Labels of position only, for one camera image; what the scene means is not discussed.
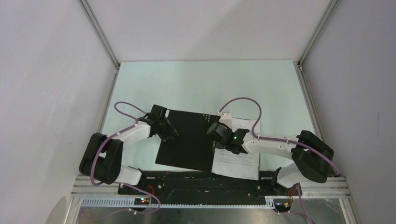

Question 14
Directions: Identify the aluminium front frame rail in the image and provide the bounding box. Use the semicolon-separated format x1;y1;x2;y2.
71;177;352;209

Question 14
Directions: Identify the left aluminium corner post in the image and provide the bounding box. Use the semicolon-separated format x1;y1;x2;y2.
77;0;120;70

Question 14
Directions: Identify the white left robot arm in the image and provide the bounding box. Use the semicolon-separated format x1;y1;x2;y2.
79;105;178;194

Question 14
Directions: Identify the printed paper sheet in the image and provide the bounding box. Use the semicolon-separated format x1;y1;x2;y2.
212;118;259;181

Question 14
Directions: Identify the left controller board with LEDs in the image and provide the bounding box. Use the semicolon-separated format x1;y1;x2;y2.
133;197;151;206

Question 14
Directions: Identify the right aluminium corner post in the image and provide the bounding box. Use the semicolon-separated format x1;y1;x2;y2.
297;0;341;71

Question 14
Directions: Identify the right controller board with wires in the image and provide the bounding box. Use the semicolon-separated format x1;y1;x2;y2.
274;203;292;214

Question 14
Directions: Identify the red and black file folder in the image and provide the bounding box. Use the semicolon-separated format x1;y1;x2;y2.
155;110;219;172

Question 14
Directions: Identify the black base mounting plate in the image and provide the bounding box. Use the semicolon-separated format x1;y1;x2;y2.
137;171;288;206

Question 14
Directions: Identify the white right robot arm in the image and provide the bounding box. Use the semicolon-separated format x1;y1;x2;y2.
207;122;339;195

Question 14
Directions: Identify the aluminium corner post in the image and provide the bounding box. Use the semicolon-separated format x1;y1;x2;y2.
77;0;120;70
297;0;341;71

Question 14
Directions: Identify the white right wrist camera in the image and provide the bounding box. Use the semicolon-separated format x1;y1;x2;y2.
217;112;233;128

